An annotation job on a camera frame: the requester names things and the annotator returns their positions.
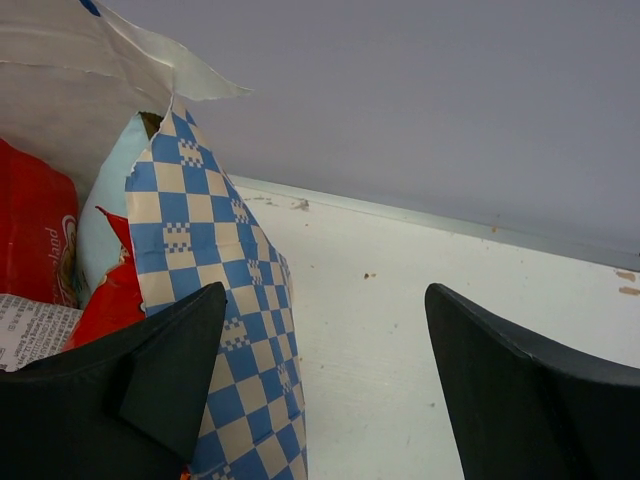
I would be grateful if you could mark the small red snack packet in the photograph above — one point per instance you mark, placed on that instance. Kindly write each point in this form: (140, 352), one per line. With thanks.
(117, 301)

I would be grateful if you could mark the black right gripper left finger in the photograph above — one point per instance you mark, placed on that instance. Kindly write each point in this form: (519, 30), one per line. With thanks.
(126, 406)

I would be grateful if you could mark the light blue cassava chips bag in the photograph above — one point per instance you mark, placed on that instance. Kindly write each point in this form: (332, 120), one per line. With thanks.
(98, 247)

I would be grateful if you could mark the blue checkered paper bag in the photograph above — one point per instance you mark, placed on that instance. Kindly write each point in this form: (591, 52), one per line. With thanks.
(73, 74)

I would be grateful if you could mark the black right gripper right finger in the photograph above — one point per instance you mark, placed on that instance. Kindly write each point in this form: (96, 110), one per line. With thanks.
(523, 406)

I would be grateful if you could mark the large red fruit candy bag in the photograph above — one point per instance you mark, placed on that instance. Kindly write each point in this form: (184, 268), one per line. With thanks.
(39, 210)

